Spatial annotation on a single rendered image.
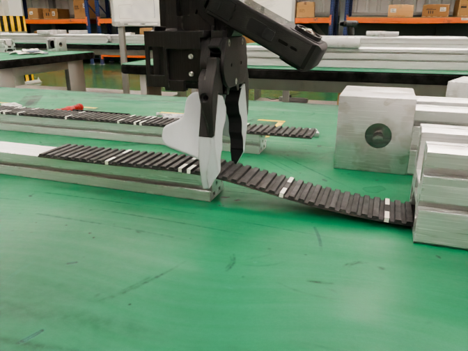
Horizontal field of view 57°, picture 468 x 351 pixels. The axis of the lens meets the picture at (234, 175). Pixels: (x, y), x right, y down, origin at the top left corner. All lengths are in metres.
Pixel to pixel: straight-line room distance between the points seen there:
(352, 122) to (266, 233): 0.23
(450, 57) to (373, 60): 0.30
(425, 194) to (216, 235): 0.18
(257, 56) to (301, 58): 1.66
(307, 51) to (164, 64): 0.14
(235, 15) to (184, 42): 0.05
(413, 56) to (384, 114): 1.46
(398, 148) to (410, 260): 0.22
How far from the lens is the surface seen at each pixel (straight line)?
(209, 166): 0.41
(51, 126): 0.81
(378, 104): 0.56
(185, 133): 0.42
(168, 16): 0.45
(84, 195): 0.51
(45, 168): 0.58
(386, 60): 2.02
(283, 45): 0.40
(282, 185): 0.45
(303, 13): 10.12
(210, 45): 0.41
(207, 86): 0.39
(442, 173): 0.40
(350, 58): 2.02
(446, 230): 0.40
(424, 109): 0.57
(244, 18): 0.41
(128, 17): 3.81
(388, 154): 0.58
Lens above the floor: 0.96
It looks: 19 degrees down
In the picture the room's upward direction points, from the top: straight up
